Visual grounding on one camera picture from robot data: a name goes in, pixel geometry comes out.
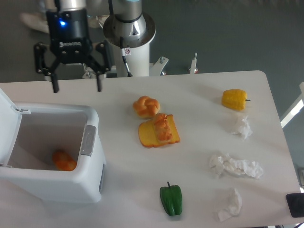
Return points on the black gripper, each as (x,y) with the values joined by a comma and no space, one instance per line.
(70,43)

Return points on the white plastic trash can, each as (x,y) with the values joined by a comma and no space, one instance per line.
(31,132)

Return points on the green bell pepper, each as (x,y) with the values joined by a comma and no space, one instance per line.
(171,199)

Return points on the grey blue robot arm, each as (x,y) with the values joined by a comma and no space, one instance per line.
(99,34)

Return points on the orange bread in trash can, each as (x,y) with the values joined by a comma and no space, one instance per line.
(63,161)

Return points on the round knotted bread roll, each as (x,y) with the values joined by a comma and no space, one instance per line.
(146,107)

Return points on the yellow toast slice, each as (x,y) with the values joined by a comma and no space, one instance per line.
(147,135)

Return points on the small orange pastry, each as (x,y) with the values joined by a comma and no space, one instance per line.
(161,128)

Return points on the yellow bell pepper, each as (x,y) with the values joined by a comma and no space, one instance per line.
(235,99)

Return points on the crumpled white paper middle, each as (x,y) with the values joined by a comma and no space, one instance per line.
(223,163)

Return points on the crumpled white paper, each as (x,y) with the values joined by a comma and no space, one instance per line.
(228,204)
(223,163)
(242,127)

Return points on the crumpled white paper upper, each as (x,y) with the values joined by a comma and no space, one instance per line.
(242,127)

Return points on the crumpled white paper lower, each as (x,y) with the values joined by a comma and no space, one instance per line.
(228,204)

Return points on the black device at edge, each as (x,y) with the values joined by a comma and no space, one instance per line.
(295,203)

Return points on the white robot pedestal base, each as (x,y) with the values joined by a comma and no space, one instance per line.
(130,45)

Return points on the white frame at right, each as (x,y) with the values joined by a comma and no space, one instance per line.
(294,109)

